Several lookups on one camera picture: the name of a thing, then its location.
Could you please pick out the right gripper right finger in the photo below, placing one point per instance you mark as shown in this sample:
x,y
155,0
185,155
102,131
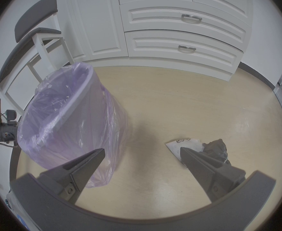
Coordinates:
x,y
203,169

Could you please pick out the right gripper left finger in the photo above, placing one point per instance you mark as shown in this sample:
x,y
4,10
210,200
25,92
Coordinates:
x,y
83,169

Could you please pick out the crumpled black plastic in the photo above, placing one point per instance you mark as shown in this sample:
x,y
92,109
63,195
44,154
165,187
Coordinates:
x,y
215,148

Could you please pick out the white trash bin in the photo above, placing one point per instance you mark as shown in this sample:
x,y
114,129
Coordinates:
x,y
88,131

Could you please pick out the purple plastic bag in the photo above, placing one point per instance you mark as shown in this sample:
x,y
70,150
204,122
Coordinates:
x,y
50,105

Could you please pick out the crumpled white printed paper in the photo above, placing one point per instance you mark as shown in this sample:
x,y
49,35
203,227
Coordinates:
x,y
176,147

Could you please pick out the white wardrobe with drawers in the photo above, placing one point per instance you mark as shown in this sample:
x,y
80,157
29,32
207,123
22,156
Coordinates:
x,y
179,40

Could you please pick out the white chair with grey cushions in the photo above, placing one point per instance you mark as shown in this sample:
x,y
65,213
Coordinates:
x,y
35,11

